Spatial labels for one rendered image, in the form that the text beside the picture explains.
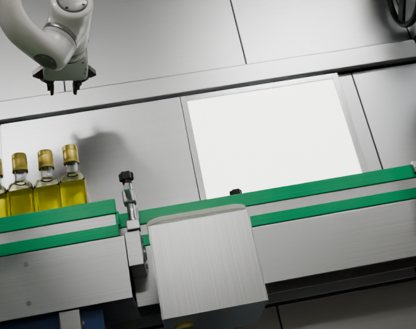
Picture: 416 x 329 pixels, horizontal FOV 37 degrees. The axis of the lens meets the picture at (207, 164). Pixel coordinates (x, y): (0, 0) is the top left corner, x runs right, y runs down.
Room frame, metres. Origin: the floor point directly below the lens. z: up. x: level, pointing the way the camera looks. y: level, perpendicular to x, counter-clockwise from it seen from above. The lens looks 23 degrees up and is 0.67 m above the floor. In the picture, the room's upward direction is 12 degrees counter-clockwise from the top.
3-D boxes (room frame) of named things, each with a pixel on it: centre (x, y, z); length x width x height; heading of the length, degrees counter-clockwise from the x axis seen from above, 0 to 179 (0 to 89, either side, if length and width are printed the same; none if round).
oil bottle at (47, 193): (1.30, 0.36, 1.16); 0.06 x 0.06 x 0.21; 5
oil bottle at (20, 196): (1.29, 0.42, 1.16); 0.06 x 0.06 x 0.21; 5
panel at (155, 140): (1.46, 0.06, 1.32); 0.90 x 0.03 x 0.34; 96
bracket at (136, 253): (1.21, 0.17, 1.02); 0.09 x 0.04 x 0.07; 6
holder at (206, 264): (1.13, 0.05, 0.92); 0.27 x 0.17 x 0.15; 6
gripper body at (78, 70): (1.19, 0.27, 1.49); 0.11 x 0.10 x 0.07; 20
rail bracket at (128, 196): (1.19, 0.17, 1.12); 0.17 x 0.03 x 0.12; 6
